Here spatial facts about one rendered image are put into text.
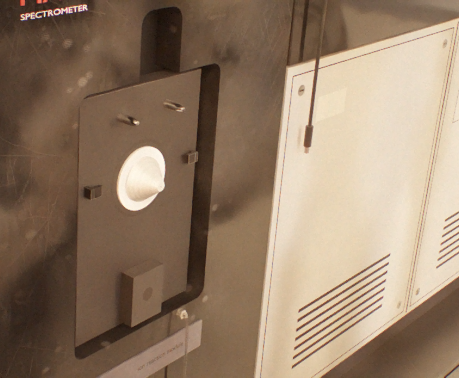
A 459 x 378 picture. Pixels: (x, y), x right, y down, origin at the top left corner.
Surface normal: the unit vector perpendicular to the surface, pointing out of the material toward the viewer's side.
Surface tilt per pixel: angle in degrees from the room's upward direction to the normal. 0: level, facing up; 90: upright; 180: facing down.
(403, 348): 0
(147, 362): 90
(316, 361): 90
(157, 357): 90
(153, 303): 90
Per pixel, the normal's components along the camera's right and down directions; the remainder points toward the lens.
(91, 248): 0.77, 0.30
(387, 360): 0.07, -0.91
